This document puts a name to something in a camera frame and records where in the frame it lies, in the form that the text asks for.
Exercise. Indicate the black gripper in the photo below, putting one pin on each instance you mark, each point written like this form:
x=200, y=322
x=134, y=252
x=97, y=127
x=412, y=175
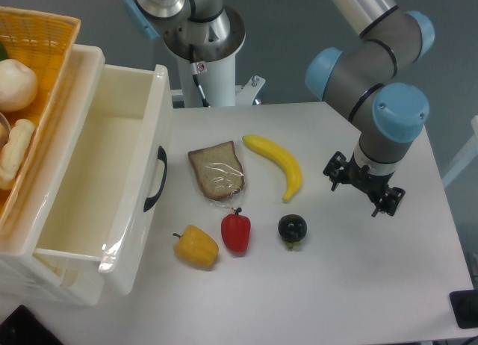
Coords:
x=386, y=199

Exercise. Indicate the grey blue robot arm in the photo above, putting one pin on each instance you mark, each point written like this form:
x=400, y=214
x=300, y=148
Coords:
x=358, y=85

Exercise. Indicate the dark purple mangosteen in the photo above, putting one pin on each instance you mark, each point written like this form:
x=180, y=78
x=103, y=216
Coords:
x=292, y=229

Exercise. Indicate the yellow banana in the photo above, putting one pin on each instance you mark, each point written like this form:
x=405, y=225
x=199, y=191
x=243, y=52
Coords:
x=281, y=157

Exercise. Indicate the red bell pepper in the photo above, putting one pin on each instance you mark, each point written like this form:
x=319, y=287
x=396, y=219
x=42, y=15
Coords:
x=235, y=231

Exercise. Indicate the wrapped brown bread slice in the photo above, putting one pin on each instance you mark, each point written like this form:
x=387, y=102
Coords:
x=219, y=174

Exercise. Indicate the black device bottom right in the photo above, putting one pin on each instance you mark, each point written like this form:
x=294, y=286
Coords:
x=464, y=304

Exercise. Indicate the yellow bell pepper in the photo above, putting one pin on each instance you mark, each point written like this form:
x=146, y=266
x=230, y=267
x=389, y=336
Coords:
x=196, y=247

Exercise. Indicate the open white plastic drawer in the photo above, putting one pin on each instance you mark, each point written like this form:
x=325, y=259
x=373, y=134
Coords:
x=97, y=227

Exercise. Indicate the pale long bread roll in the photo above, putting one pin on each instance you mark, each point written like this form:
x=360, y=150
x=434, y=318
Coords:
x=13, y=152

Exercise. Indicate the white drawer cabinet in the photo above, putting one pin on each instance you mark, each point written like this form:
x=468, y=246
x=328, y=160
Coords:
x=22, y=273

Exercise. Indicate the white round bun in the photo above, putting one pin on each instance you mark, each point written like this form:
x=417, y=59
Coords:
x=19, y=86

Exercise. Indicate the black object bottom left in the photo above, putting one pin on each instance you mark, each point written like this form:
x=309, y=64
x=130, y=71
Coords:
x=22, y=327

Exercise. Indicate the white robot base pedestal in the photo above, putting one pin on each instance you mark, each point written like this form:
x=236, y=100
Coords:
x=205, y=54

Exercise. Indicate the black drawer handle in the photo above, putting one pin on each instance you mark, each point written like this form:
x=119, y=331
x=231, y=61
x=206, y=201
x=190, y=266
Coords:
x=158, y=180

